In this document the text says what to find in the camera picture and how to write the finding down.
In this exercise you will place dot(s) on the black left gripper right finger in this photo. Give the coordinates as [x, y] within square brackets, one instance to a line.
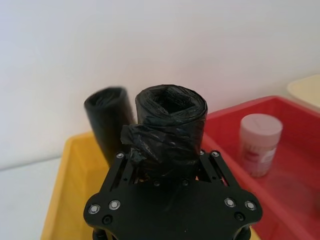
[217, 168]

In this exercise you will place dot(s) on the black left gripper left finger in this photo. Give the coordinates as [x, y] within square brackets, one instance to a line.
[119, 171]

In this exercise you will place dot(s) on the black garbage bag roll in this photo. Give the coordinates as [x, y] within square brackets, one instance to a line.
[110, 117]
[172, 140]

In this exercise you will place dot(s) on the yellow plastic bin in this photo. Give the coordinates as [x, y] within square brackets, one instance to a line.
[72, 175]

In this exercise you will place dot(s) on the white plastic jar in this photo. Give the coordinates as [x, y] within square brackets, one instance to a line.
[260, 145]

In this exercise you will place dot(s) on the red plastic bin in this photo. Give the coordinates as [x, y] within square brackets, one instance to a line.
[287, 195]

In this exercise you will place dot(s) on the cream plastic bin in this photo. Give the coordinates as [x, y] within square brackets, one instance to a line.
[306, 92]

